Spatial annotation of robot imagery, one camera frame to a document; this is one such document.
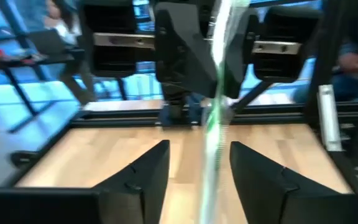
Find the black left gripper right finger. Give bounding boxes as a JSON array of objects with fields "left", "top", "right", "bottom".
[{"left": 229, "top": 141, "right": 352, "bottom": 224}]

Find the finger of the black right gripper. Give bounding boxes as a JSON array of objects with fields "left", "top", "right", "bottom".
[
  {"left": 154, "top": 1, "right": 219, "bottom": 98},
  {"left": 222, "top": 15, "right": 259, "bottom": 100}
]

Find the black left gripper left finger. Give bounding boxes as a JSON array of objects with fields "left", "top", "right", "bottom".
[{"left": 93, "top": 139, "right": 171, "bottom": 224}]

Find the green toothbrush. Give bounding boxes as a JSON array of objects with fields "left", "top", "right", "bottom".
[{"left": 197, "top": 0, "right": 251, "bottom": 224}]

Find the dark laptop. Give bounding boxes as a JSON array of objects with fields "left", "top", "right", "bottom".
[{"left": 26, "top": 28, "right": 67, "bottom": 57}]

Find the black desk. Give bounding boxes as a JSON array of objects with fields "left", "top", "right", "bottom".
[{"left": 0, "top": 49, "right": 96, "bottom": 106}]

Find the silver aluminium profile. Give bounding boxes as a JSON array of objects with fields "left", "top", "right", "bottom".
[{"left": 317, "top": 83, "right": 343, "bottom": 152}]

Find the black aluminium table frame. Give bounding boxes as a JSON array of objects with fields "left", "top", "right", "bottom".
[{"left": 9, "top": 0, "right": 358, "bottom": 194}]

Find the black frame clamp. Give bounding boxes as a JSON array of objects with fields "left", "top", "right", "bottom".
[{"left": 9, "top": 149, "right": 40, "bottom": 169}]

